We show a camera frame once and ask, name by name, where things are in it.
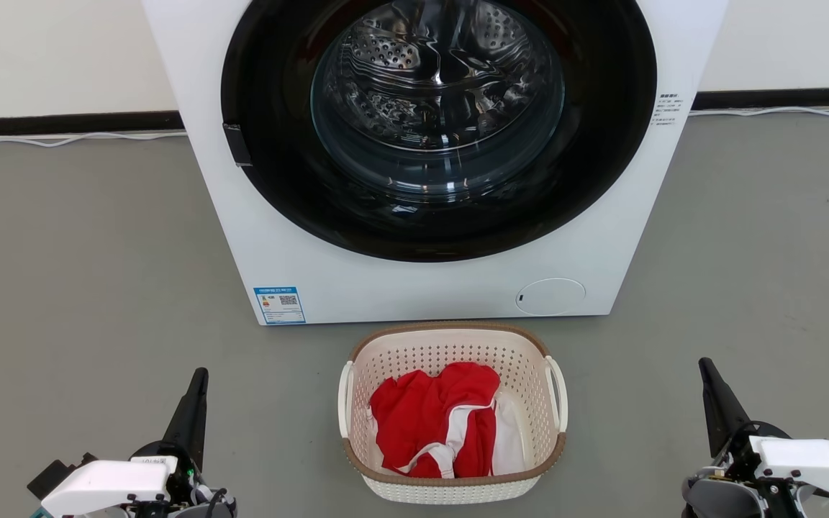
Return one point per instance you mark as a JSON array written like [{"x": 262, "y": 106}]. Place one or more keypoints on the white text sticker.
[{"x": 668, "y": 108}]

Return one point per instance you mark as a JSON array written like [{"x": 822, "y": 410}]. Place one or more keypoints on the black round washer door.
[{"x": 278, "y": 180}]

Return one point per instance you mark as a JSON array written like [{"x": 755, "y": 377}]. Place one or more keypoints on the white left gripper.
[{"x": 105, "y": 483}]

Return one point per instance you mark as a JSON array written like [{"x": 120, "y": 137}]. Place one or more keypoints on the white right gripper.
[{"x": 810, "y": 460}]

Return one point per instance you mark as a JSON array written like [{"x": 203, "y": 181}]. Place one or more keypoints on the white front-load washing machine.
[{"x": 386, "y": 288}]

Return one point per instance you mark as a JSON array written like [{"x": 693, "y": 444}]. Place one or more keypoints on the blue energy label sticker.
[{"x": 279, "y": 304}]

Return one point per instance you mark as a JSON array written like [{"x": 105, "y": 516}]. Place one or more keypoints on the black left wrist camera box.
[{"x": 51, "y": 476}]

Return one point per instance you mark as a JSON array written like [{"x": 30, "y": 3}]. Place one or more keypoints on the cream perforated laundry basket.
[{"x": 450, "y": 345}]

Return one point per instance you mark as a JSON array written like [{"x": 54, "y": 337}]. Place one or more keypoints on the red garment with white trim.
[{"x": 414, "y": 417}]

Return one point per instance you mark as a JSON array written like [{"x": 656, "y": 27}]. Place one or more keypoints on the round white filter cover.
[{"x": 550, "y": 296}]

